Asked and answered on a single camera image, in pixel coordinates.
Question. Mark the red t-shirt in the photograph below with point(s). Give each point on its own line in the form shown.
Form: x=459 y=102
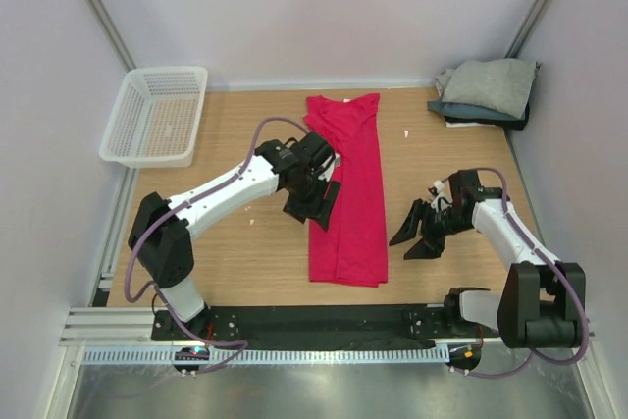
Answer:
x=353 y=250

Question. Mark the grey folded t-shirt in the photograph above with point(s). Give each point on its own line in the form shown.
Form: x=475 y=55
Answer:
x=502 y=85

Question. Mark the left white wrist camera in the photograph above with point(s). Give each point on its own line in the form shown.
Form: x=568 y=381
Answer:
x=329 y=167

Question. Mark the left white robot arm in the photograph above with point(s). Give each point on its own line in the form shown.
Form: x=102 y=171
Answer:
x=164 y=229

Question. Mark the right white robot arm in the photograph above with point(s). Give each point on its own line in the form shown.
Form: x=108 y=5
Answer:
x=542 y=304

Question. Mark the dark blue folded t-shirt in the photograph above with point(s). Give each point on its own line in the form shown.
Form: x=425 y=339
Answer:
x=469 y=112

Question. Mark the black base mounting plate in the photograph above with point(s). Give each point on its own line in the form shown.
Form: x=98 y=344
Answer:
x=422 y=321

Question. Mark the aluminium frame rail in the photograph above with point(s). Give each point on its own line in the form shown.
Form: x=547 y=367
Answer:
x=103 y=325

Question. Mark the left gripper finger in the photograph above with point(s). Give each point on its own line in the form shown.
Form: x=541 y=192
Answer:
x=327 y=203
x=302 y=211

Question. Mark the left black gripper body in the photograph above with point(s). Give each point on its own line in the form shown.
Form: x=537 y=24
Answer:
x=311 y=187

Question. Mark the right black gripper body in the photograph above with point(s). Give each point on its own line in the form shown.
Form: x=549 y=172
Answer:
x=436 y=227

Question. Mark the white plastic basket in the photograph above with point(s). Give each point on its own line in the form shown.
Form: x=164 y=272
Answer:
x=155 y=118

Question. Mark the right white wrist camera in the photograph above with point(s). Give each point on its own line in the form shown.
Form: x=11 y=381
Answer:
x=438 y=199

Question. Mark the white slotted cable duct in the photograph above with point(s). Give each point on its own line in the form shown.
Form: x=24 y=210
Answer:
x=178 y=355

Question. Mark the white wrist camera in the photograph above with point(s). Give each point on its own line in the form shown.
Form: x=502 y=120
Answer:
x=438 y=199
x=329 y=167

